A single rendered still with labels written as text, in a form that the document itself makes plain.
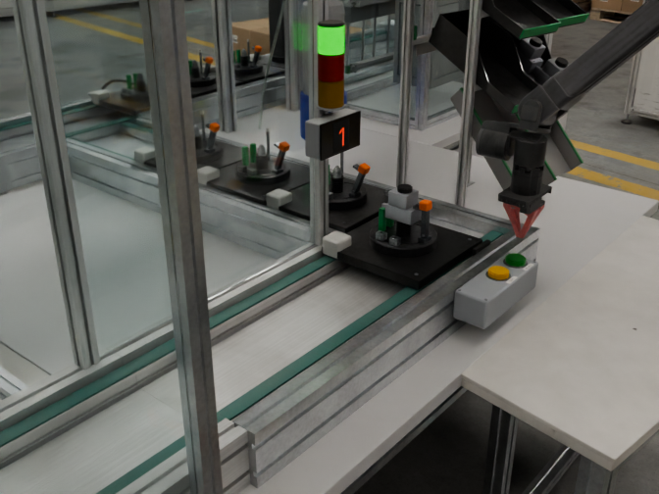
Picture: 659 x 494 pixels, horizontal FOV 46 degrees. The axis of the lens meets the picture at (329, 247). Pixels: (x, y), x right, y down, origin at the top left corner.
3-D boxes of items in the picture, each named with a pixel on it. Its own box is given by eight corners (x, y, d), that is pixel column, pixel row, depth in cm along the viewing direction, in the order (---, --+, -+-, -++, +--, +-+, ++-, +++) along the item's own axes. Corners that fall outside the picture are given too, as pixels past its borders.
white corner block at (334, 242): (352, 253, 161) (352, 235, 159) (338, 261, 158) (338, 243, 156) (334, 247, 164) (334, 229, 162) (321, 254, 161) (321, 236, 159)
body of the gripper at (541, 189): (496, 203, 147) (500, 166, 144) (521, 187, 154) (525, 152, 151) (528, 212, 144) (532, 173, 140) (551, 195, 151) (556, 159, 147)
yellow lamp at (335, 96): (349, 104, 149) (349, 78, 147) (332, 110, 146) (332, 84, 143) (329, 100, 152) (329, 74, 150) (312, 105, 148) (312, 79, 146)
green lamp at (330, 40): (349, 52, 145) (350, 24, 142) (332, 56, 141) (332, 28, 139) (329, 48, 147) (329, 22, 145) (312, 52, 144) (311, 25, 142)
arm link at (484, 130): (541, 100, 138) (557, 103, 145) (482, 90, 144) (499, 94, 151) (527, 167, 140) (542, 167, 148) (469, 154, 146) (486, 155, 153)
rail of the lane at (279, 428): (534, 269, 174) (540, 224, 169) (257, 488, 113) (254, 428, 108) (513, 261, 177) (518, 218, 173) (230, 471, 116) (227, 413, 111)
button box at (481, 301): (535, 287, 158) (539, 261, 155) (484, 330, 144) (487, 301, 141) (504, 277, 162) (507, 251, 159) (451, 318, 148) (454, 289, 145)
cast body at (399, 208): (422, 219, 158) (424, 186, 155) (410, 225, 155) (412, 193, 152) (388, 208, 163) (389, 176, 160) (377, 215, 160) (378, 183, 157)
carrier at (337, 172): (408, 203, 185) (410, 153, 179) (345, 236, 168) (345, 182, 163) (329, 180, 199) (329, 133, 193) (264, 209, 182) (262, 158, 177)
